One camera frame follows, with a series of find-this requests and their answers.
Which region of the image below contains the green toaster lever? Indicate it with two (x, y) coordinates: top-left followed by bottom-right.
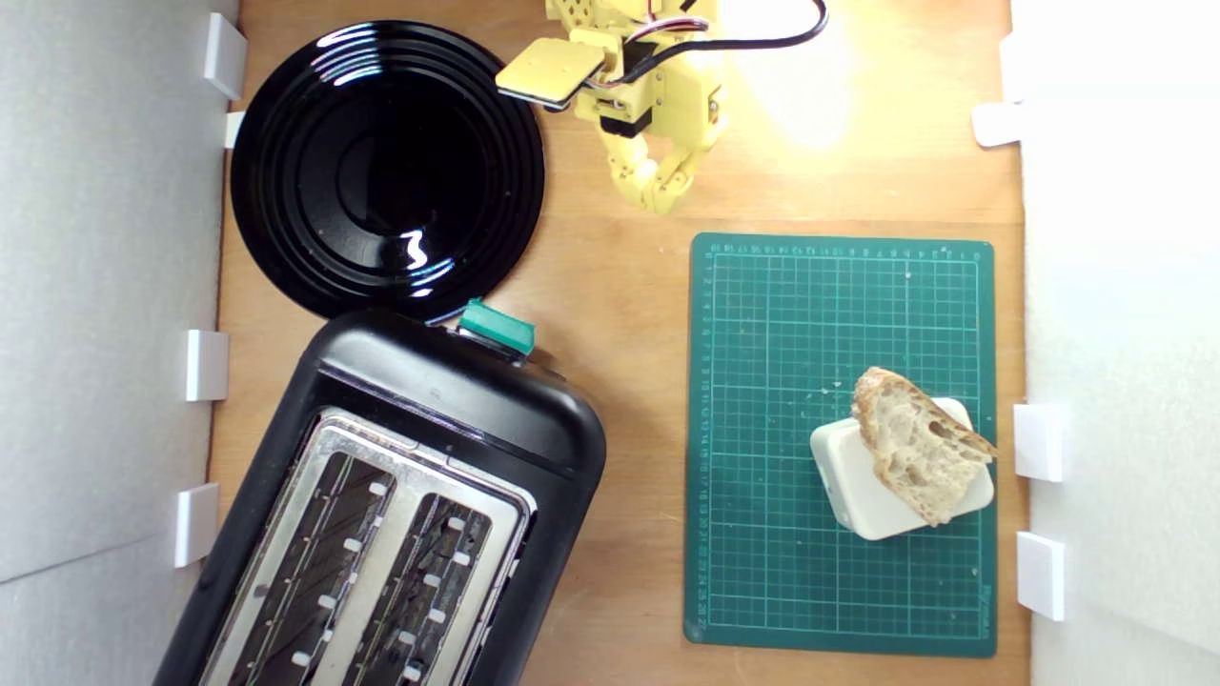
(457, 298), (537, 358)

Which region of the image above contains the brown bread slice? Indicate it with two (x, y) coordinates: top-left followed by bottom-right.
(850, 367), (999, 528)

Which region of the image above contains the yellow wrist camera mount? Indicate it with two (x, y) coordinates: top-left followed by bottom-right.
(494, 36), (608, 109)

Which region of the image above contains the black plate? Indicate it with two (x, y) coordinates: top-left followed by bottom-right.
(230, 21), (546, 321)

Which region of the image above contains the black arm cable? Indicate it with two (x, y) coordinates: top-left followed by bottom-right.
(583, 0), (830, 91)

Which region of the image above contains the white block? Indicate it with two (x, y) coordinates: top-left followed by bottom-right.
(809, 396), (996, 542)

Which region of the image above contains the green cutting mat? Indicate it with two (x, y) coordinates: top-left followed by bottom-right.
(683, 232), (998, 658)

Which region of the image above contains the black two-slot toaster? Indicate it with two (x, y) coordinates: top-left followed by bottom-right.
(152, 307), (608, 686)

